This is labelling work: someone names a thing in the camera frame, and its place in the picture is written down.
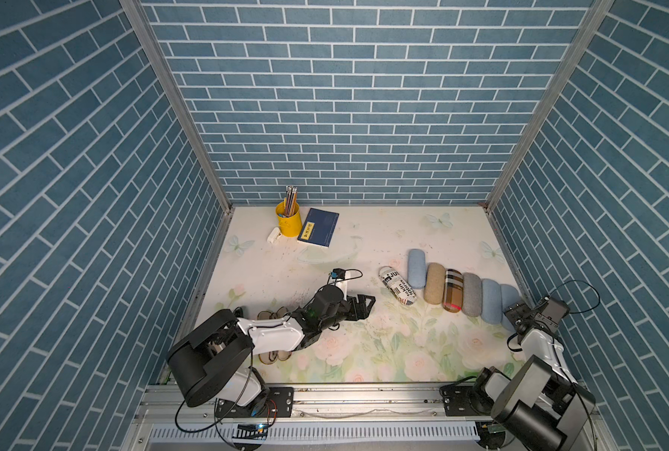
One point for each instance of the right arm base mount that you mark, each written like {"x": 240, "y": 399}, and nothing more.
{"x": 465, "y": 400}

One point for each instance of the pencils in cup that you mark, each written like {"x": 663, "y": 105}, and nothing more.
{"x": 290, "y": 201}

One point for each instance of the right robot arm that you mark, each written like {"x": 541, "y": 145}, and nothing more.
{"x": 542, "y": 405}

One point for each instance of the white eraser sharpener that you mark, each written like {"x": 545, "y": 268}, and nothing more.
{"x": 274, "y": 236}

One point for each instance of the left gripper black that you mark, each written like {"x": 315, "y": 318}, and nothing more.
{"x": 361, "y": 314}

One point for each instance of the beige case striped glasses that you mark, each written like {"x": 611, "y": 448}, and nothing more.
{"x": 397, "y": 285}

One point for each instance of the plaid case red glasses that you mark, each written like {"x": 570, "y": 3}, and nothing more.
{"x": 453, "y": 291}

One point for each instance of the blue case yellow glasses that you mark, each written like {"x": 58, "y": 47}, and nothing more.
{"x": 492, "y": 302}

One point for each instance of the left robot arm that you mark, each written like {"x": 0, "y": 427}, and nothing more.
{"x": 209, "y": 362}

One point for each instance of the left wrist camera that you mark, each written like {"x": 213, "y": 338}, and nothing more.
{"x": 338, "y": 278}

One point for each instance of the blue case orange glasses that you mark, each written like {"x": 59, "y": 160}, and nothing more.
{"x": 417, "y": 268}

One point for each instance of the yellow pen cup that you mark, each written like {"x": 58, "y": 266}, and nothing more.
{"x": 290, "y": 225}

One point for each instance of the grey case tortoise glasses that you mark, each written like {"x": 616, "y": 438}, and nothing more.
{"x": 472, "y": 295}

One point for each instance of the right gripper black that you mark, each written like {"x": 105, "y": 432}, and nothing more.
{"x": 516, "y": 311}

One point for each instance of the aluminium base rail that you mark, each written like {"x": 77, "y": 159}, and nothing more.
{"x": 325, "y": 416}

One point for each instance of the blue case white glasses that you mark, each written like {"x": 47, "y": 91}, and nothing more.
{"x": 509, "y": 297}

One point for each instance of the dark blue book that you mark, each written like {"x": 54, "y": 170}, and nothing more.
{"x": 319, "y": 227}

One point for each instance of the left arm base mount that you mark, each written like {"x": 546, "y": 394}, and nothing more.
{"x": 278, "y": 402}

